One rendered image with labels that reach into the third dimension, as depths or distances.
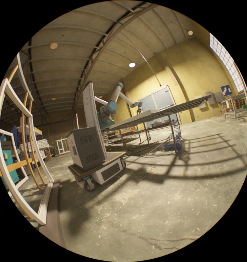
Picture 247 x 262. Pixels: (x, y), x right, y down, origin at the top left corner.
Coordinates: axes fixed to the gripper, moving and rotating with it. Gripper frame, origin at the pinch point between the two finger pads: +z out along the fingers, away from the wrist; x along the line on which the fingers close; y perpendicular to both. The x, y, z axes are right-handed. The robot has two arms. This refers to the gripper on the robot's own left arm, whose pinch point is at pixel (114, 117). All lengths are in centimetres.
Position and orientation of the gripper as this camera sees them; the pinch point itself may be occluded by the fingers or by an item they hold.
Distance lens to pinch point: 221.6
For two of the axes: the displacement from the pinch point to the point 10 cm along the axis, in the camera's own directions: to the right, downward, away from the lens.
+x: -7.5, 1.8, -6.4
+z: 2.5, 9.7, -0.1
